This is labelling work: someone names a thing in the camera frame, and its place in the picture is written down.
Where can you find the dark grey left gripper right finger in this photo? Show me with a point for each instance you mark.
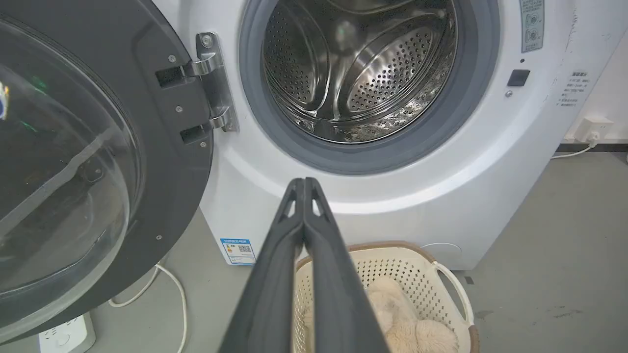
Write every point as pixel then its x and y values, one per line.
pixel 338 299

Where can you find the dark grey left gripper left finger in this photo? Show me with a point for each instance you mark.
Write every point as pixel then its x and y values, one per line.
pixel 267 294

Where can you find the white front-load washing machine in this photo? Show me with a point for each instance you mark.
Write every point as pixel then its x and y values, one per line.
pixel 441 186

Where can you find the dark grey washing machine door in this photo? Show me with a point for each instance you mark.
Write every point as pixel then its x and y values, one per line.
pixel 73 162

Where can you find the beige plush toy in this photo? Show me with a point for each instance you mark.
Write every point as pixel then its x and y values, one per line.
pixel 407 323

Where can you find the cream perforated laundry basket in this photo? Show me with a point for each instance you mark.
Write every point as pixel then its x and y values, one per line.
pixel 431 289

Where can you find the white power strip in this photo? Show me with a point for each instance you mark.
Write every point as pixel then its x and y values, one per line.
pixel 66 336

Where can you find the steel door hinge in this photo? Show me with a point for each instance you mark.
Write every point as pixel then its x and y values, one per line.
pixel 216 83

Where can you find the white wall socket plug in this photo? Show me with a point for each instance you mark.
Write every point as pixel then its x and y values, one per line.
pixel 592 128

